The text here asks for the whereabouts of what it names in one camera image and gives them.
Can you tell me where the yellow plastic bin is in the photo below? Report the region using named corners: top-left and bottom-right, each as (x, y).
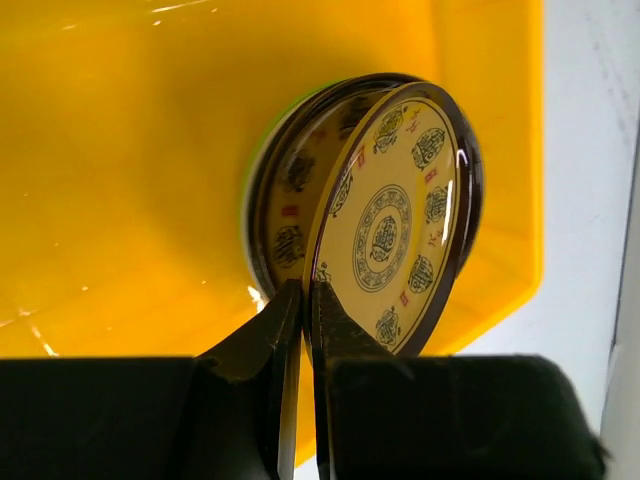
top-left (0, 0), bottom-right (549, 471)

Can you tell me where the green plastic plate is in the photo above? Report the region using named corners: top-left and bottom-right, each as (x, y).
top-left (243, 146), bottom-right (260, 187)

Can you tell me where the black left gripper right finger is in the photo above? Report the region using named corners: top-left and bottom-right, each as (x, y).
top-left (310, 283), bottom-right (608, 479)

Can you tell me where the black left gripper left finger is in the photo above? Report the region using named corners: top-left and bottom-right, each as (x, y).
top-left (1, 280), bottom-right (303, 479)

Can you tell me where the yellow brown patterned plate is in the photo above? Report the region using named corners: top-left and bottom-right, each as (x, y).
top-left (302, 81), bottom-right (484, 355)
top-left (252, 72), bottom-right (417, 297)

